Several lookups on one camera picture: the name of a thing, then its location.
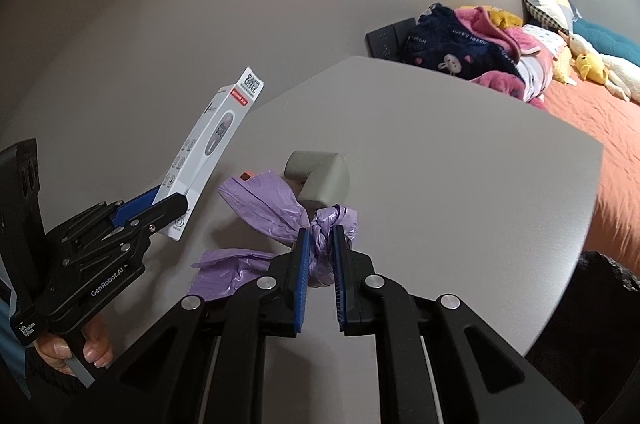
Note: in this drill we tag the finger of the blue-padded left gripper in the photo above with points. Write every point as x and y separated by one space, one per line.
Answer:
158 215
134 207

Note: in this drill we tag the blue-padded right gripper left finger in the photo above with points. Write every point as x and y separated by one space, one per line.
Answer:
300 277

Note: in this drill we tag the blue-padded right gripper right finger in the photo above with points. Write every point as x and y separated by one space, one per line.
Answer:
337 241

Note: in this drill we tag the purple plastic bag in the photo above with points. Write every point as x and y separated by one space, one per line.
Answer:
267 204

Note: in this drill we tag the white thermometer box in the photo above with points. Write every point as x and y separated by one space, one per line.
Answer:
201 151

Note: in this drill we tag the black trash bag bin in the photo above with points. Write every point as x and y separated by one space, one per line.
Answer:
609 280

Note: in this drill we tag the left hand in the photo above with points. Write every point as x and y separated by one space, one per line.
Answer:
98 348

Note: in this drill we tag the pink blanket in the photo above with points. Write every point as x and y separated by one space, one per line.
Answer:
532 60

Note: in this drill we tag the yellow mustard garment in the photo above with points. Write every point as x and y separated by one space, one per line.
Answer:
503 19

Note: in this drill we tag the orange bed sheet mattress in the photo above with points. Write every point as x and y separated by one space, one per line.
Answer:
614 229

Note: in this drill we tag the yellow plush duck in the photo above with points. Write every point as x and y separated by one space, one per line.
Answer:
586 66

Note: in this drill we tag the checkered pillow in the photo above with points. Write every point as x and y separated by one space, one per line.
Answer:
554 15

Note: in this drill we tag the white plush goose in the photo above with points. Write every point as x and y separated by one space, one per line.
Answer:
623 76

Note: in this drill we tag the teal blue pillow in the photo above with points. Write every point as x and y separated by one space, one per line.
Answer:
608 42

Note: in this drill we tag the black wall socket panel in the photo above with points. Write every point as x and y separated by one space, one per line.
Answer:
386 42

